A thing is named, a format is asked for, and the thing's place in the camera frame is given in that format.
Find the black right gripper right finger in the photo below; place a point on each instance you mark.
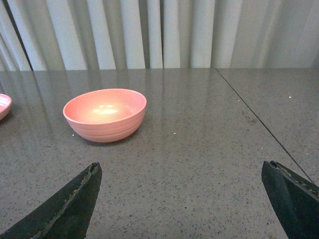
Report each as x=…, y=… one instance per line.
x=294, y=199

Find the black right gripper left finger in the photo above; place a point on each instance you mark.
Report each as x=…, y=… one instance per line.
x=66, y=214

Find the pink bowl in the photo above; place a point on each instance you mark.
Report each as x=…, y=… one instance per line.
x=106, y=115

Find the pink plate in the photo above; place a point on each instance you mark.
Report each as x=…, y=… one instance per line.
x=5, y=105

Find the white pleated curtain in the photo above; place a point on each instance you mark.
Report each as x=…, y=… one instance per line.
x=40, y=35

